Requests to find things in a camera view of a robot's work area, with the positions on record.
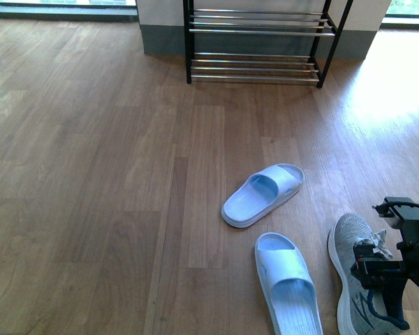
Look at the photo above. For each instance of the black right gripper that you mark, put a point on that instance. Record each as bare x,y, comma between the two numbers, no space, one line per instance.
387,276

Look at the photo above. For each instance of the grey knit sneaker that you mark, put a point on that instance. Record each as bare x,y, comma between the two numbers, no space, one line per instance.
362,311

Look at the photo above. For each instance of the light blue slide sandal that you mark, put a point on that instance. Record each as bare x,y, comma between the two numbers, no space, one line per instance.
288,289
262,193

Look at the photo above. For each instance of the black metal shoe rack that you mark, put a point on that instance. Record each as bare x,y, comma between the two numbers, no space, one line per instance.
289,45

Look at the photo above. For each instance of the black window frame right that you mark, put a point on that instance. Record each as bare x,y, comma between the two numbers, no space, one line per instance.
400,23

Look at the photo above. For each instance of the black window frame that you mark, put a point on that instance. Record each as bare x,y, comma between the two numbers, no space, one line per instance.
400,23
76,13

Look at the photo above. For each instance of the black window frame left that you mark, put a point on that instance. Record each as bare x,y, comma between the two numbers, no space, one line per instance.
76,13

